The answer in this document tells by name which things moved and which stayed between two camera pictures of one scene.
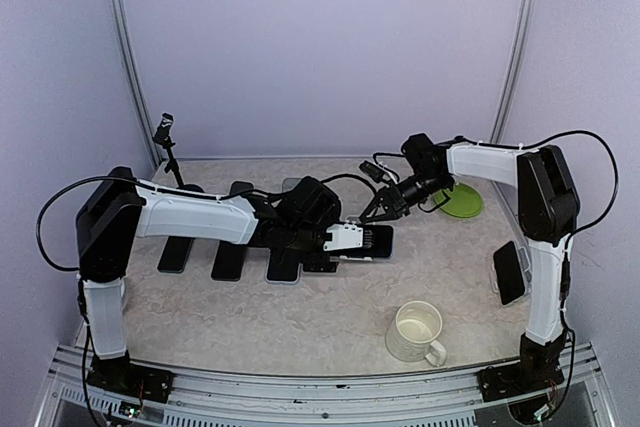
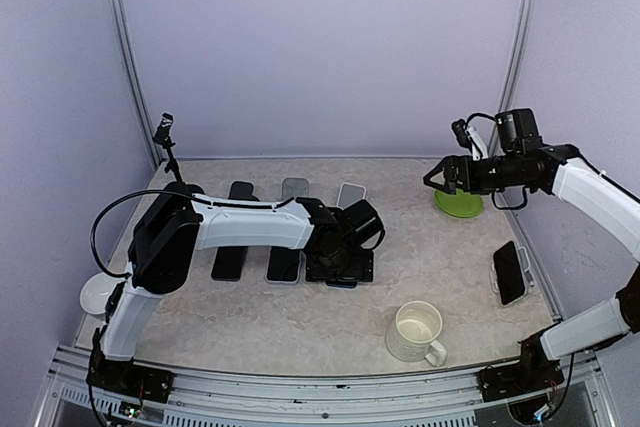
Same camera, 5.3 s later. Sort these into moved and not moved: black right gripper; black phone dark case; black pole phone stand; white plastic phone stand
Moved: black right gripper
Not moved: black pole phone stand; black phone dark case; white plastic phone stand
